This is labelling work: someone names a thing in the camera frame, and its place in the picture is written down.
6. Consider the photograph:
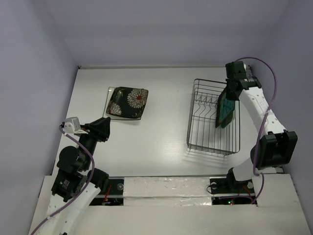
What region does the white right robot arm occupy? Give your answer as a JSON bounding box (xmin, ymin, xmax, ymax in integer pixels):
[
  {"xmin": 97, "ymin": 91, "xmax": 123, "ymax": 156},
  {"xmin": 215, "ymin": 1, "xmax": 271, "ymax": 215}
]
[{"xmin": 225, "ymin": 61, "xmax": 298, "ymax": 192}]

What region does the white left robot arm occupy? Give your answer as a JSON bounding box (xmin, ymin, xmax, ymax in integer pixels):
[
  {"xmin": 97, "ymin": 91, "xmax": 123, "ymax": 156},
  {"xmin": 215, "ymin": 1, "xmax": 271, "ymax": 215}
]
[{"xmin": 37, "ymin": 117, "xmax": 111, "ymax": 235}]

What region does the pale green glass plate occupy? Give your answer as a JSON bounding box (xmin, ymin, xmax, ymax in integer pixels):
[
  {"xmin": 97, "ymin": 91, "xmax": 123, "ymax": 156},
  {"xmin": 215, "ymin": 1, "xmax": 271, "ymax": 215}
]
[{"xmin": 219, "ymin": 99, "xmax": 236, "ymax": 128}]

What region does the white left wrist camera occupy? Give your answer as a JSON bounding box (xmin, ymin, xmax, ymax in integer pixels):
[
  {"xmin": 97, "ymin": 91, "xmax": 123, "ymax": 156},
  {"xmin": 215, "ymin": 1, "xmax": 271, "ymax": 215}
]
[{"xmin": 61, "ymin": 117, "xmax": 88, "ymax": 135}]

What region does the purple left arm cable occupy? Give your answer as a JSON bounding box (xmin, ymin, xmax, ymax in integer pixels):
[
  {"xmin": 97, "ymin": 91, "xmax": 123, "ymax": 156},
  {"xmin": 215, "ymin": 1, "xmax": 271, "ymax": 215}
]
[{"xmin": 30, "ymin": 126, "xmax": 95, "ymax": 235}]

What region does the white square plate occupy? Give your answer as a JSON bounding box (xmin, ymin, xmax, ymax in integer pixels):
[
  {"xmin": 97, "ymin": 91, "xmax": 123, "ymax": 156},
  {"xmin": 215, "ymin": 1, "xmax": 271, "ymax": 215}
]
[{"xmin": 103, "ymin": 87, "xmax": 142, "ymax": 121}]

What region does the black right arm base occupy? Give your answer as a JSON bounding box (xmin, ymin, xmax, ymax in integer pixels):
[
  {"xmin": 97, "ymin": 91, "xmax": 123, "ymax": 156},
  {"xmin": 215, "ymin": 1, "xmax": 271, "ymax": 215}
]
[{"xmin": 206, "ymin": 174, "xmax": 252, "ymax": 195}]

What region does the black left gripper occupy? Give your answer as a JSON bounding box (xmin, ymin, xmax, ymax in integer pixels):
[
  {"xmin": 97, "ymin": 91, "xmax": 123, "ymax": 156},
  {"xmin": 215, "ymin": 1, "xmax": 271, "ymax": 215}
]
[{"xmin": 77, "ymin": 116, "xmax": 111, "ymax": 168}]

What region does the white foam front block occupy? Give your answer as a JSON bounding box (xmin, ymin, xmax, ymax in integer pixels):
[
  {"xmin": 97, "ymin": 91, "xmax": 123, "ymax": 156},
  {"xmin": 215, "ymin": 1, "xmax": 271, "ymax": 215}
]
[{"xmin": 123, "ymin": 177, "xmax": 212, "ymax": 207}]

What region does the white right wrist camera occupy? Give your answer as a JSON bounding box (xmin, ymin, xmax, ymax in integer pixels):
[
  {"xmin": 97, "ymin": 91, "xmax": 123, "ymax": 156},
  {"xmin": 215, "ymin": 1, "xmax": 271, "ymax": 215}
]
[{"xmin": 244, "ymin": 64, "xmax": 253, "ymax": 77}]

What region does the metal wire dish rack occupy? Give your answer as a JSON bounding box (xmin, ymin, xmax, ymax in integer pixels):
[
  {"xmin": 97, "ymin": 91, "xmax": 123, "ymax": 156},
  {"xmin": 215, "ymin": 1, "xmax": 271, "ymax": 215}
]
[{"xmin": 186, "ymin": 79, "xmax": 241, "ymax": 156}]

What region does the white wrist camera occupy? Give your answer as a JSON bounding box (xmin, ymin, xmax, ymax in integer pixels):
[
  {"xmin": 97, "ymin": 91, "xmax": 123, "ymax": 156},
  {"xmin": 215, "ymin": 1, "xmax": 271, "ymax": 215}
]
[
  {"xmin": 244, "ymin": 64, "xmax": 253, "ymax": 77},
  {"xmin": 61, "ymin": 117, "xmax": 88, "ymax": 135}
]

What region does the black floral square plate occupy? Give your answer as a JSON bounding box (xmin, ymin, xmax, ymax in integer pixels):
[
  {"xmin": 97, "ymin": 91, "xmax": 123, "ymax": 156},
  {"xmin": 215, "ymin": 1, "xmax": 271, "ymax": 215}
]
[{"xmin": 106, "ymin": 103, "xmax": 141, "ymax": 119}]

